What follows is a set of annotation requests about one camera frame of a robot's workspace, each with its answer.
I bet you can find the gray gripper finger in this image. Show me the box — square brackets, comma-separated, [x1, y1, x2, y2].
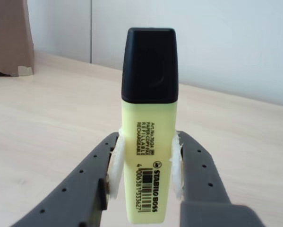
[10, 129, 127, 227]
[169, 131, 262, 227]

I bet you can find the yellow highlighter with black cap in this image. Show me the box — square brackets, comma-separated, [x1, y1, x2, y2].
[121, 27, 180, 224]

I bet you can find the brown cardboard box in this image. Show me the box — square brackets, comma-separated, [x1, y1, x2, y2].
[0, 0, 35, 78]

